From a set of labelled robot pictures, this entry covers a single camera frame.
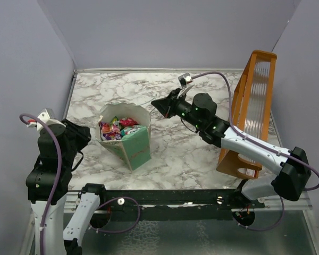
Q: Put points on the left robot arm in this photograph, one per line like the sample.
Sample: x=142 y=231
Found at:
x=47 y=185

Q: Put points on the red snack packet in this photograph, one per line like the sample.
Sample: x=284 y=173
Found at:
x=125 y=122

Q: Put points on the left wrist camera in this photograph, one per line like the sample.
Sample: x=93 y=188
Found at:
x=47 y=116

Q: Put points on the green yellow snack packet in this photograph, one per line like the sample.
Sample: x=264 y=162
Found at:
x=115 y=120

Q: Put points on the teal snack packet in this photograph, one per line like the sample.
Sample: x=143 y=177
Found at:
x=130 y=129

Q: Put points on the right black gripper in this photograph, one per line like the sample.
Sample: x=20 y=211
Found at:
x=166 y=105

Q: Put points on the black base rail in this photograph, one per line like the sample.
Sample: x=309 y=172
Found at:
x=165 y=205

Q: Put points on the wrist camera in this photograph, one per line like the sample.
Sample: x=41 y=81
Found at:
x=47 y=116
x=185 y=81

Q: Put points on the purple snack packet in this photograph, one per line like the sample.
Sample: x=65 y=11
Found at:
x=110 y=131

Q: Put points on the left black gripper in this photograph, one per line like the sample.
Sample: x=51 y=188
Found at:
x=83 y=132

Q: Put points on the green paper gift bag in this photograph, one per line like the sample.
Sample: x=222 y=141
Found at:
x=133 y=149

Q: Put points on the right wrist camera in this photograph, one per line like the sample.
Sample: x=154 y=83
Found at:
x=185 y=81

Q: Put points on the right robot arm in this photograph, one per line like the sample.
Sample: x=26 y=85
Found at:
x=289 y=166

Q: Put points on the orange wooden rack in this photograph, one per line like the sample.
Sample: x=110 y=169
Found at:
x=251 y=107

